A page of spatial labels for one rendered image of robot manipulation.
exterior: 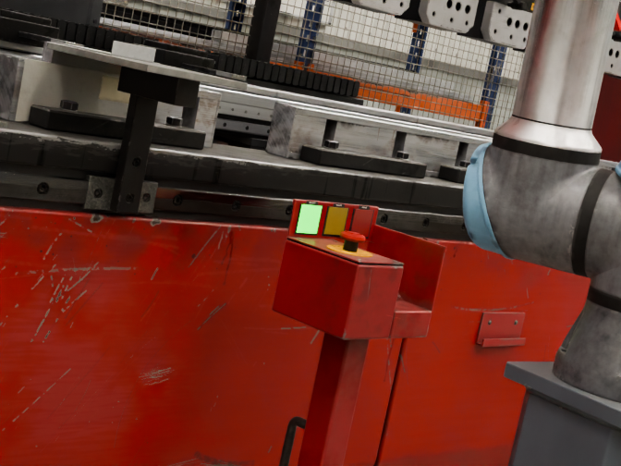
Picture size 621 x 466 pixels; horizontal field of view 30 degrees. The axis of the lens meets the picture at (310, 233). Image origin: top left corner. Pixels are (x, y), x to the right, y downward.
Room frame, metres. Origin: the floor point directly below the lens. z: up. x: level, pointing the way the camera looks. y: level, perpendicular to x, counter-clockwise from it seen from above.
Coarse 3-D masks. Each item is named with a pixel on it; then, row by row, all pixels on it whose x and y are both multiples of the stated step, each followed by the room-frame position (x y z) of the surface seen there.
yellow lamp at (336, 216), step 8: (336, 208) 1.84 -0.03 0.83; (344, 208) 1.86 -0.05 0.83; (328, 216) 1.83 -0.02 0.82; (336, 216) 1.85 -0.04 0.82; (344, 216) 1.86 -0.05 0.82; (328, 224) 1.84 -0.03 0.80; (336, 224) 1.85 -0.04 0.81; (344, 224) 1.86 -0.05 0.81; (328, 232) 1.84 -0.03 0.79; (336, 232) 1.85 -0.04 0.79
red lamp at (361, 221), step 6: (360, 210) 1.89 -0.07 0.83; (366, 210) 1.90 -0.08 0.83; (354, 216) 1.88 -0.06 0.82; (360, 216) 1.89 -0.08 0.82; (366, 216) 1.90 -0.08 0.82; (354, 222) 1.88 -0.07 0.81; (360, 222) 1.89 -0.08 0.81; (366, 222) 1.90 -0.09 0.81; (354, 228) 1.88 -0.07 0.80; (360, 228) 1.89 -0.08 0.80; (366, 228) 1.90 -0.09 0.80; (366, 234) 1.90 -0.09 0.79
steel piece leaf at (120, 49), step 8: (80, 48) 1.75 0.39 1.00; (88, 48) 1.78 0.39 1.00; (112, 48) 1.71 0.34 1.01; (120, 48) 1.72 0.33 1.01; (128, 48) 1.73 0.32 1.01; (136, 48) 1.74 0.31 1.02; (144, 48) 1.76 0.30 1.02; (152, 48) 1.77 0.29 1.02; (120, 56) 1.72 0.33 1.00; (128, 56) 1.73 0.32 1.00; (136, 56) 1.75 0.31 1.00; (144, 56) 1.76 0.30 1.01; (152, 56) 1.77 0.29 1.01
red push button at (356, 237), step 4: (344, 232) 1.75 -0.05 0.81; (348, 232) 1.75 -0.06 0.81; (352, 232) 1.75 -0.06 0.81; (356, 232) 1.76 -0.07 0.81; (340, 236) 1.75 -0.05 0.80; (344, 236) 1.74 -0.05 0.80; (348, 236) 1.74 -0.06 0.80; (352, 236) 1.74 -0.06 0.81; (356, 236) 1.74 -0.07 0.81; (360, 236) 1.75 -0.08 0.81; (348, 240) 1.75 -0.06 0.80; (352, 240) 1.74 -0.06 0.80; (356, 240) 1.74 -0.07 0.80; (360, 240) 1.74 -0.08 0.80; (364, 240) 1.75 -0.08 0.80; (344, 244) 1.75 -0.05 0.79; (348, 244) 1.75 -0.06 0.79; (352, 244) 1.75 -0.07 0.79; (356, 244) 1.75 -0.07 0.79; (344, 248) 1.75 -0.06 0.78; (348, 248) 1.75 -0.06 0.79; (352, 248) 1.75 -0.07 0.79; (356, 248) 1.75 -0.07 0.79
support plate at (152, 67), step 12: (48, 48) 1.75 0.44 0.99; (60, 48) 1.73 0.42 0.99; (72, 48) 1.71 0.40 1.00; (108, 60) 1.64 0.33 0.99; (120, 60) 1.62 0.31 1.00; (132, 60) 1.64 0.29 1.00; (156, 72) 1.58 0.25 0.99; (168, 72) 1.60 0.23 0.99; (180, 72) 1.61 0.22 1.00; (192, 72) 1.66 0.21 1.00; (216, 84) 1.66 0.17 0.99; (228, 84) 1.67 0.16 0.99; (240, 84) 1.69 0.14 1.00
